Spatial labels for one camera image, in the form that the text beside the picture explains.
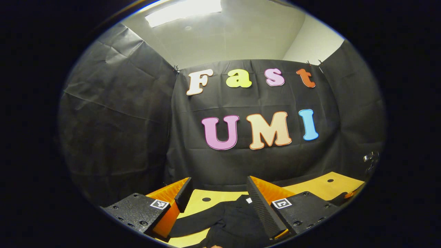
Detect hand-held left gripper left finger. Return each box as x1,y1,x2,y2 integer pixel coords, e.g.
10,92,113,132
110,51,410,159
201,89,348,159
101,177,194,239

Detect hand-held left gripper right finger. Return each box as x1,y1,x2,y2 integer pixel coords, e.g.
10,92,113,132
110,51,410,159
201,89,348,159
246,175,340,240

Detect black backdrop cloth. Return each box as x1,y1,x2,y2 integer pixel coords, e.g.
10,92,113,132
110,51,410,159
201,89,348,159
59,22,386,207

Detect black collared shirt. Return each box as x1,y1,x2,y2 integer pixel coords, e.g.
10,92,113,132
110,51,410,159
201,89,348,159
169,195,276,248

